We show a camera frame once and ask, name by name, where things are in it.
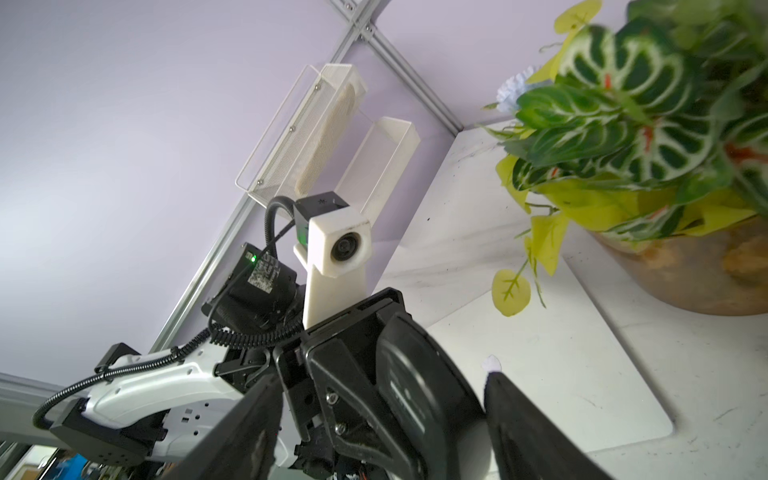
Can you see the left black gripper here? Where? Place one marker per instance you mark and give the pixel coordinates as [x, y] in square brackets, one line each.
[374, 396]

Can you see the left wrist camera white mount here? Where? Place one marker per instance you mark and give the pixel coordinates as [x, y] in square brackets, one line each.
[334, 245]

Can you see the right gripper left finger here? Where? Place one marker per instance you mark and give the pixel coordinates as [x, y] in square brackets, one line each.
[242, 445]

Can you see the potted green plant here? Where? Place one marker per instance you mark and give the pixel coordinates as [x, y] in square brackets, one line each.
[651, 137]

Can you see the white two-tier wall basket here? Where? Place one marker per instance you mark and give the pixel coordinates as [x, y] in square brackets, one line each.
[320, 139]

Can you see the white laptop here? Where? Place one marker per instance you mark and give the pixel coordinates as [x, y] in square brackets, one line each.
[561, 353]

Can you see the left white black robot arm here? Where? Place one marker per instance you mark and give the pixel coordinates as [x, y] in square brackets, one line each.
[136, 408]

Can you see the aluminium frame profiles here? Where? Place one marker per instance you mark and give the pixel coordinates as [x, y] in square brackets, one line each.
[141, 141]

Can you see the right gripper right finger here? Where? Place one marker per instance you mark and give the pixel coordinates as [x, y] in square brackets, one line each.
[526, 443]

